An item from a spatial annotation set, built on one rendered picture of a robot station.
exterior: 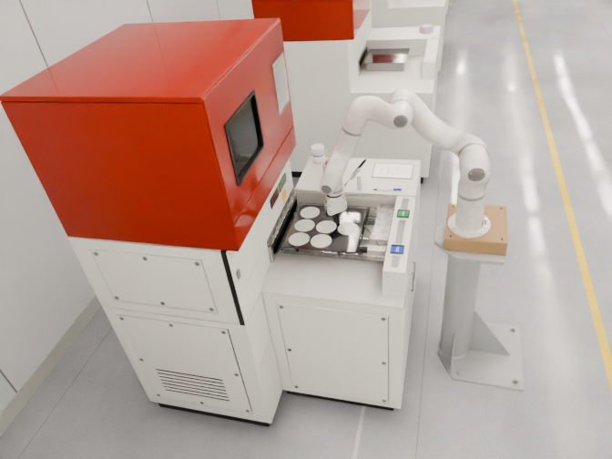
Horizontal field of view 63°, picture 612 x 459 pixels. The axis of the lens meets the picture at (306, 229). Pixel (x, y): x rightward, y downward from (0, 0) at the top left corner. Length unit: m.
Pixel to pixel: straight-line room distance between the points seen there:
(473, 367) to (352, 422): 0.74
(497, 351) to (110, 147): 2.26
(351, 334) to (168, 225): 0.96
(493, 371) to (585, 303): 0.82
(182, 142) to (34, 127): 0.55
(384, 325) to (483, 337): 0.88
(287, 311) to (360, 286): 0.35
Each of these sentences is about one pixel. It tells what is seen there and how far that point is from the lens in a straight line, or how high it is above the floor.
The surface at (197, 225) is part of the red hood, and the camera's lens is 1.82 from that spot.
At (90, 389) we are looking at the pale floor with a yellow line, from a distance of 3.29.
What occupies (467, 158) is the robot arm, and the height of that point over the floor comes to 1.30.
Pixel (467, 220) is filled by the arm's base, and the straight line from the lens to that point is 2.35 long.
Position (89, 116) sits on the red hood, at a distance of 1.78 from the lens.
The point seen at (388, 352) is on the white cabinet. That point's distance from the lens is 2.37.
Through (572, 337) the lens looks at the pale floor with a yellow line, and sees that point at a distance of 3.28.
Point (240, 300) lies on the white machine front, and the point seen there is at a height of 0.95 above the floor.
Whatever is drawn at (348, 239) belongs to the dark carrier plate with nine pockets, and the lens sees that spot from 2.33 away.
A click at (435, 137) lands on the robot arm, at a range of 2.10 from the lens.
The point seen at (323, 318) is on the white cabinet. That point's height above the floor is 0.70.
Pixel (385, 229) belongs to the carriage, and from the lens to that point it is 2.41.
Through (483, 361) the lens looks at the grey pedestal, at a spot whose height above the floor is 0.01.
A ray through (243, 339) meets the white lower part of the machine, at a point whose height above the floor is 0.73.
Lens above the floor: 2.36
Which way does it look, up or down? 37 degrees down
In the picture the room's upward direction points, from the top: 7 degrees counter-clockwise
